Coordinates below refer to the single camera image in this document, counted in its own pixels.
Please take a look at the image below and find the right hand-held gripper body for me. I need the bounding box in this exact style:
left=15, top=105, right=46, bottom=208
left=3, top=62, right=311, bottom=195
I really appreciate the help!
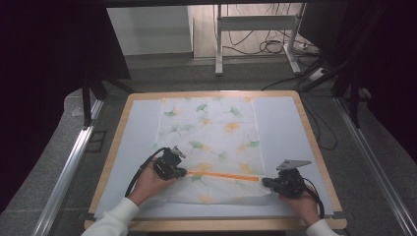
left=272, top=159, right=313, bottom=199

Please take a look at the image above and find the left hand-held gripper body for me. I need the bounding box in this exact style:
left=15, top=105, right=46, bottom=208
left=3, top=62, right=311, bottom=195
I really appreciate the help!
left=152, top=146, right=187, bottom=181

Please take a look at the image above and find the white leaf-print cloth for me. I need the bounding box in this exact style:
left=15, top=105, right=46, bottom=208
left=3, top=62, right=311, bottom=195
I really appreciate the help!
left=144, top=95, right=273, bottom=206

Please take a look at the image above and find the person's left hand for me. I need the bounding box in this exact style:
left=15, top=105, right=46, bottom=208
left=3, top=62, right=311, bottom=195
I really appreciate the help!
left=127, top=159, right=176, bottom=207

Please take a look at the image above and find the person's right hand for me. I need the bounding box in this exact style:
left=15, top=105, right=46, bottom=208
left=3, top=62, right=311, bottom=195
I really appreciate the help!
left=279, top=186, right=321, bottom=227

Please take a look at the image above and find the white table mat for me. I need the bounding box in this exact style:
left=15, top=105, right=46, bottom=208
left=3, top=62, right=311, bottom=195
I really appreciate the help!
left=93, top=95, right=334, bottom=220

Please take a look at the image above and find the black metal stand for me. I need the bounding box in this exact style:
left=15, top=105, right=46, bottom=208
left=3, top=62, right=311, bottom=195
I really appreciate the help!
left=82, top=77, right=109, bottom=128
left=330, top=65, right=366, bottom=129

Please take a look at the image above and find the white power strip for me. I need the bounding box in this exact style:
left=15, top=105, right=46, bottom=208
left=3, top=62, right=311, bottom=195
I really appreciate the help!
left=308, top=67, right=328, bottom=83

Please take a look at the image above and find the white cabinet panel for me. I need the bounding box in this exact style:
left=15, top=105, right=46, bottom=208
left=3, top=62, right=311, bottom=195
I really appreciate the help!
left=106, top=6, right=195, bottom=57

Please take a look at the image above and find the dark curtain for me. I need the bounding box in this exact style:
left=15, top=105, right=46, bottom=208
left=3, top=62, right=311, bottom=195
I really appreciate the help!
left=328, top=0, right=417, bottom=165
left=0, top=0, right=132, bottom=210

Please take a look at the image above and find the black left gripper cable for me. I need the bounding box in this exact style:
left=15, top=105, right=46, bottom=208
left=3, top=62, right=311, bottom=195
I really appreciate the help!
left=125, top=147, right=168, bottom=198

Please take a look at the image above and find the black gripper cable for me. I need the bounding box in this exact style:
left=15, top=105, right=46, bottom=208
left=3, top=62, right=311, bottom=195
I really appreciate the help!
left=303, top=177, right=326, bottom=220
left=125, top=147, right=168, bottom=198

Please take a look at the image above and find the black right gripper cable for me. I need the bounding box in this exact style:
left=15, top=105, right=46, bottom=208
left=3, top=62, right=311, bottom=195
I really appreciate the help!
left=303, top=177, right=326, bottom=220

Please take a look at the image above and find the long black floor cable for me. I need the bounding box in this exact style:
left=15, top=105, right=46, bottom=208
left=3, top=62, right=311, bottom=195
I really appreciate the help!
left=261, top=75, right=338, bottom=151

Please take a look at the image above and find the black floor bracket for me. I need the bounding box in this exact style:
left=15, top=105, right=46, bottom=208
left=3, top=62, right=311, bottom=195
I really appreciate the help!
left=86, top=130, right=108, bottom=153

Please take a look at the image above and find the aluminium rail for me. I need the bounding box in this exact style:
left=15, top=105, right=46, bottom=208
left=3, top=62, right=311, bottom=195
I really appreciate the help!
left=32, top=99, right=104, bottom=236
left=333, top=96, right=417, bottom=236

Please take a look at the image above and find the black floor cable tangle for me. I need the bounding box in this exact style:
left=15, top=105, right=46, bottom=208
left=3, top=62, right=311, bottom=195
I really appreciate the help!
left=222, top=29, right=296, bottom=56

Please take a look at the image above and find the white metal desk frame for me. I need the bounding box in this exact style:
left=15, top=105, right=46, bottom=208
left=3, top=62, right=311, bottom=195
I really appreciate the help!
left=214, top=3, right=308, bottom=77

